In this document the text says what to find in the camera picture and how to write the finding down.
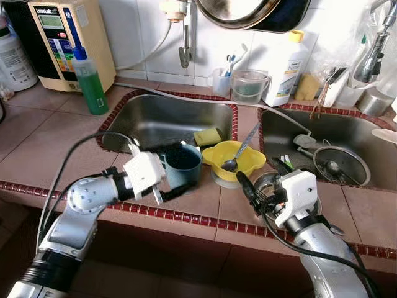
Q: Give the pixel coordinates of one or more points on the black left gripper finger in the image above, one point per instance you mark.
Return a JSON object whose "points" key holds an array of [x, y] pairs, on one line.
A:
{"points": [[189, 189]]}

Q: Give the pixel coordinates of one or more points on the white green training chopsticks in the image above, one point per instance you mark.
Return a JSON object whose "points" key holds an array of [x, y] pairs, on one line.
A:
{"points": [[284, 160]]}

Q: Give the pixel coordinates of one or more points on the teal mug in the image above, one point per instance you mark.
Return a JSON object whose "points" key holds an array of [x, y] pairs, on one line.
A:
{"points": [[186, 174]]}

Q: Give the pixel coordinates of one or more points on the stainless steel bowl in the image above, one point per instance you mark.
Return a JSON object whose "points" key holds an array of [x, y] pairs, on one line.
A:
{"points": [[265, 179]]}

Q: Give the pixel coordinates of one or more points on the steel spoon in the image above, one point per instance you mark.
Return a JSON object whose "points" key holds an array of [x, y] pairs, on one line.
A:
{"points": [[229, 164]]}

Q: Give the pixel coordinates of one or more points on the yellow plastic bowl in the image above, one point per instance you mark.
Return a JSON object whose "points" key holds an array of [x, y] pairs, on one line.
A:
{"points": [[214, 158]]}

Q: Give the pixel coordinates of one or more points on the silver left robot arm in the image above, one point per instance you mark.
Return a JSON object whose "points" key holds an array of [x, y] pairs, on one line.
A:
{"points": [[87, 195]]}

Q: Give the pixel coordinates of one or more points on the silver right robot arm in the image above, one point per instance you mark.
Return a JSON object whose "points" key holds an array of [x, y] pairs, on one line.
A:
{"points": [[335, 261]]}

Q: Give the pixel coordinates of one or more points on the yellow green scouring sponge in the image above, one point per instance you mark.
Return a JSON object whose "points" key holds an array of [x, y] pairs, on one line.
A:
{"points": [[208, 136]]}

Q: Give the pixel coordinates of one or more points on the stainless steel sink basin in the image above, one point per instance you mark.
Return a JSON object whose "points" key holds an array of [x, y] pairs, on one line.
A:
{"points": [[353, 133], [155, 121]]}

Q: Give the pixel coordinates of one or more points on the plain yellow sponge block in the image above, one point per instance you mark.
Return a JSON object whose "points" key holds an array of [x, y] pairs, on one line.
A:
{"points": [[306, 88]]}

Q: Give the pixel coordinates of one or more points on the clear plastic pail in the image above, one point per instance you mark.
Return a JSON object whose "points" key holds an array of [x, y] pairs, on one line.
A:
{"points": [[248, 90]]}

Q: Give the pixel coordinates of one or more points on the white detergent bottle yellow cap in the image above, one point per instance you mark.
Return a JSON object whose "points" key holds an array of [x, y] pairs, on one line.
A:
{"points": [[288, 68]]}

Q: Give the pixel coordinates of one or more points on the clear toothbrush cup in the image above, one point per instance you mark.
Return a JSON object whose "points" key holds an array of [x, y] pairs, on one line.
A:
{"points": [[220, 84]]}

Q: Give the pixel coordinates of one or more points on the small steel cup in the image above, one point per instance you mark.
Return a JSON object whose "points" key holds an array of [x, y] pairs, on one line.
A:
{"points": [[374, 102]]}

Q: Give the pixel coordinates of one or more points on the blue toothbrush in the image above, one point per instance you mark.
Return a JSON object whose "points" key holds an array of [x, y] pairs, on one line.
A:
{"points": [[231, 65]]}

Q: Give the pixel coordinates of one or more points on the green dish soap bottle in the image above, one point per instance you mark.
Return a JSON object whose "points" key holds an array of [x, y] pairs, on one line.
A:
{"points": [[93, 87]]}

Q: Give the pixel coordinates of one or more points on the clear plastic bag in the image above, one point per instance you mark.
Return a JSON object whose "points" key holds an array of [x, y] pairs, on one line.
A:
{"points": [[335, 46]]}

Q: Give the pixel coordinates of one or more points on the translucent plastic tub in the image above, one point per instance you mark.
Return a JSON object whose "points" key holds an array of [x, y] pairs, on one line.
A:
{"points": [[386, 81]]}

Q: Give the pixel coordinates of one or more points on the chrome pull-out faucet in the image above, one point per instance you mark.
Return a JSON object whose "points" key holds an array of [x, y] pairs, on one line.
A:
{"points": [[372, 59]]}

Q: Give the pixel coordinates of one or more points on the dark blue hanging tray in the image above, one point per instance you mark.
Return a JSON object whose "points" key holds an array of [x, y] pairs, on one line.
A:
{"points": [[291, 15]]}

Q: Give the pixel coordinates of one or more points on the hanging steel wok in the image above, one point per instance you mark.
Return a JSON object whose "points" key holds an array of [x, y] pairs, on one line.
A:
{"points": [[236, 12]]}

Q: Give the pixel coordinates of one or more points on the beige water ionizer appliance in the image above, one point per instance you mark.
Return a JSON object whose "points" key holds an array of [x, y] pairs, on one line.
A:
{"points": [[93, 37]]}

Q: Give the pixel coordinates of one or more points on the beige tap diverter valve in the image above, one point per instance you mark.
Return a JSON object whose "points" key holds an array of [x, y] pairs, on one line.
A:
{"points": [[173, 9]]}

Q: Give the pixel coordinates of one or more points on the large white plastic jug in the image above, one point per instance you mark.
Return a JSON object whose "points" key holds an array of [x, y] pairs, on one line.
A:
{"points": [[15, 59]]}

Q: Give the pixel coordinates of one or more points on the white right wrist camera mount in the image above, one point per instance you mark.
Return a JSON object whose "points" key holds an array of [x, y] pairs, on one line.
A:
{"points": [[296, 192]]}

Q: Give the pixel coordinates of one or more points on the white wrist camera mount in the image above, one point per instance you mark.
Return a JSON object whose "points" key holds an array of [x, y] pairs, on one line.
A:
{"points": [[144, 172], [296, 192]]}

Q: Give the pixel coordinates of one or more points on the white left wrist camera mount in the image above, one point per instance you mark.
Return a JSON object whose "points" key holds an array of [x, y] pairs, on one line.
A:
{"points": [[144, 172]]}

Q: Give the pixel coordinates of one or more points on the chrome wall tap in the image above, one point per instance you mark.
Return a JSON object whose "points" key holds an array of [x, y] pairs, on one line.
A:
{"points": [[185, 53]]}

